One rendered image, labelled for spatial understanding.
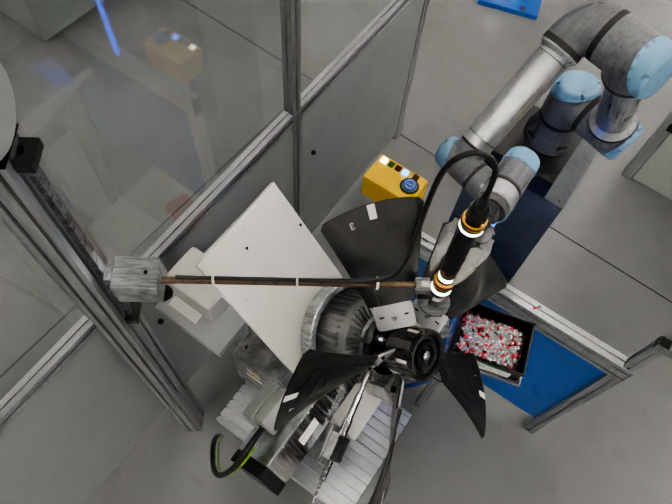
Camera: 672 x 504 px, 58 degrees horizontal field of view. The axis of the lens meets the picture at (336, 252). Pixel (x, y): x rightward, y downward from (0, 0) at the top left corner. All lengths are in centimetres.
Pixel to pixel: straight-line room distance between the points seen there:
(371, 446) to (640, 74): 166
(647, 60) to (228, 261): 93
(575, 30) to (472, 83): 217
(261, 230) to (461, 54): 251
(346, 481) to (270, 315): 116
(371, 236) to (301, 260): 23
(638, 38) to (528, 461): 178
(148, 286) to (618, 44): 104
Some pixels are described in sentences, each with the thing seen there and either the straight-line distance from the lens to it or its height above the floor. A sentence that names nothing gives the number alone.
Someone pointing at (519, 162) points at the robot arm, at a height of 149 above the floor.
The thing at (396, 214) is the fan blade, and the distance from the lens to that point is 129.
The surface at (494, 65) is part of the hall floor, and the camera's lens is 368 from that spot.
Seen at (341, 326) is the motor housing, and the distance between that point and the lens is 142.
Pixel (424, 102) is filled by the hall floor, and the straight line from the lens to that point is 339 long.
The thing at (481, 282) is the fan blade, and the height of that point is 116.
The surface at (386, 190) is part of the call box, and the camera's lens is 173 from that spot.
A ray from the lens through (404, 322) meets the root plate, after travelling 136.
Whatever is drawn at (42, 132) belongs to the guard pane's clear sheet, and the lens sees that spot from 122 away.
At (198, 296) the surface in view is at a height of 97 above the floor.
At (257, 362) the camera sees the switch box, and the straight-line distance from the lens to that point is 174.
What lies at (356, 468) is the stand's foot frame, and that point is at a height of 8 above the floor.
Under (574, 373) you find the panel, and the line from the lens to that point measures 212.
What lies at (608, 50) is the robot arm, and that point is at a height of 164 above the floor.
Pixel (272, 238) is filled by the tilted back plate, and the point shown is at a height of 129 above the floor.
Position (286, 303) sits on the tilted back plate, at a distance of 143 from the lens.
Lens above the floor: 250
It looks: 63 degrees down
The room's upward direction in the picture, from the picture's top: 6 degrees clockwise
